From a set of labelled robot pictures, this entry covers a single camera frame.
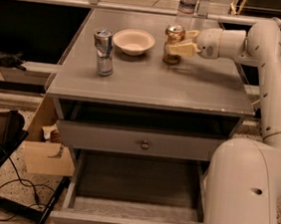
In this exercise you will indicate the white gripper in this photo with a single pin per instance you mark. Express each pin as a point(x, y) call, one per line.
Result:
point(209, 41)

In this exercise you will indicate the orange soda can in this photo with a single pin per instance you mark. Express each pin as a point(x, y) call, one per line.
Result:
point(174, 33)

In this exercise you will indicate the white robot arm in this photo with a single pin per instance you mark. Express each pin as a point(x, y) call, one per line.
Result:
point(244, 176)

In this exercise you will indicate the grey drawer cabinet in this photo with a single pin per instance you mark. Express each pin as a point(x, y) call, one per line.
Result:
point(196, 97)

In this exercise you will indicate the silver blue energy drink can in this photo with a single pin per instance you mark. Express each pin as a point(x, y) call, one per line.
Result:
point(104, 47)

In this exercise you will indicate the grey top drawer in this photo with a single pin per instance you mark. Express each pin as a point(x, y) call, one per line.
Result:
point(136, 141)

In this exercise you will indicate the grey open middle drawer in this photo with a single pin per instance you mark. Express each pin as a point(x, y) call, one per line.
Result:
point(113, 188)

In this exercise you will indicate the clear plastic water bottle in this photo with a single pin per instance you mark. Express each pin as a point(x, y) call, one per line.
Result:
point(185, 12)

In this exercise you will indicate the white paper bowl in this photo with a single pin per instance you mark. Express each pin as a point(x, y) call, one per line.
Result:
point(133, 42)

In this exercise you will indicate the cardboard box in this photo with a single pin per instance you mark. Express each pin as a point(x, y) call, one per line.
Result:
point(44, 155)

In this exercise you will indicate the dark cloth on rail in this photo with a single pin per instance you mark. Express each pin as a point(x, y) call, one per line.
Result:
point(10, 61)

